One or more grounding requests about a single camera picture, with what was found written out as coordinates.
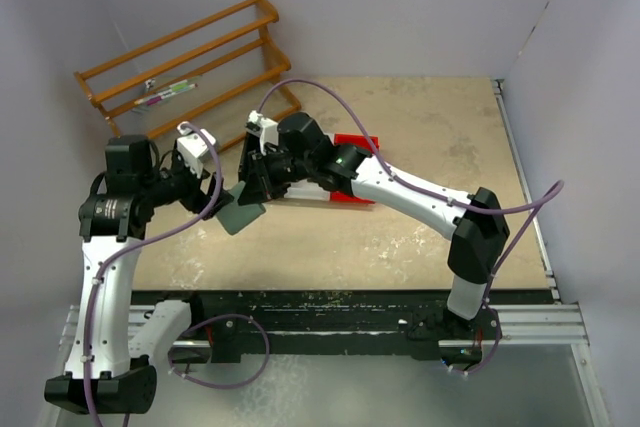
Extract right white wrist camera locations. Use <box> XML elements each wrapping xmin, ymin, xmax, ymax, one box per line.
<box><xmin>245</xmin><ymin>110</ymin><xmax>279</xmax><ymax>155</ymax></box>

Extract wooden rack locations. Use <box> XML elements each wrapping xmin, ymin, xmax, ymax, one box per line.
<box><xmin>74</xmin><ymin>0</ymin><xmax>291</xmax><ymax>139</ymax></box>

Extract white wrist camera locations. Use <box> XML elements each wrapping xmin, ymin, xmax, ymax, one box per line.
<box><xmin>245</xmin><ymin>110</ymin><xmax>279</xmax><ymax>155</ymax></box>
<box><xmin>176</xmin><ymin>122</ymin><xmax>210</xmax><ymax>179</ymax></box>

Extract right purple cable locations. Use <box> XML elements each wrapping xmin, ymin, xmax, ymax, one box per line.
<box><xmin>259</xmin><ymin>78</ymin><xmax>565</xmax><ymax>378</ymax></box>

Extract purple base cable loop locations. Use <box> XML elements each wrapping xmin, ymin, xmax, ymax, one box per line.
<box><xmin>167</xmin><ymin>314</ymin><xmax>271</xmax><ymax>391</ymax></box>

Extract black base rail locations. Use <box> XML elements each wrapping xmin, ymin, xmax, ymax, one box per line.
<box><xmin>132</xmin><ymin>290</ymin><xmax>497</xmax><ymax>363</ymax></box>

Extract black plastic bin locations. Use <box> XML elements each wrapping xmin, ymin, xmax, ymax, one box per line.
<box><xmin>238</xmin><ymin>134</ymin><xmax>255</xmax><ymax>181</ymax></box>

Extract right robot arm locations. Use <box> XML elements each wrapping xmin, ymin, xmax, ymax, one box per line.
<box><xmin>238</xmin><ymin>111</ymin><xmax>510</xmax><ymax>321</ymax></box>

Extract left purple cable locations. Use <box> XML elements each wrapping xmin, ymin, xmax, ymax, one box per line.
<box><xmin>82</xmin><ymin>121</ymin><xmax>224</xmax><ymax>427</ymax></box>

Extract green card holder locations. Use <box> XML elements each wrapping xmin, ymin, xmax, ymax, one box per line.
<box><xmin>215</xmin><ymin>182</ymin><xmax>266</xmax><ymax>235</ymax></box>

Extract white plastic bin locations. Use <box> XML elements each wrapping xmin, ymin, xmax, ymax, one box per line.
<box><xmin>284</xmin><ymin>181</ymin><xmax>331</xmax><ymax>202</ymax></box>

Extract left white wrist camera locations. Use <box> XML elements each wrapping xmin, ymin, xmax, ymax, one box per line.
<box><xmin>176</xmin><ymin>122</ymin><xmax>210</xmax><ymax>179</ymax></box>

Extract red plastic bin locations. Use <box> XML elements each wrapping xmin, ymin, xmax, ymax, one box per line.
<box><xmin>327</xmin><ymin>132</ymin><xmax>381</xmax><ymax>206</ymax></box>

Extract pens on rack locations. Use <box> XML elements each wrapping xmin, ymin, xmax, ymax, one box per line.
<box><xmin>133</xmin><ymin>78</ymin><xmax>198</xmax><ymax>113</ymax></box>

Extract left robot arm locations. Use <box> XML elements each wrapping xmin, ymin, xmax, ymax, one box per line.
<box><xmin>44</xmin><ymin>122</ymin><xmax>232</xmax><ymax>420</ymax></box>

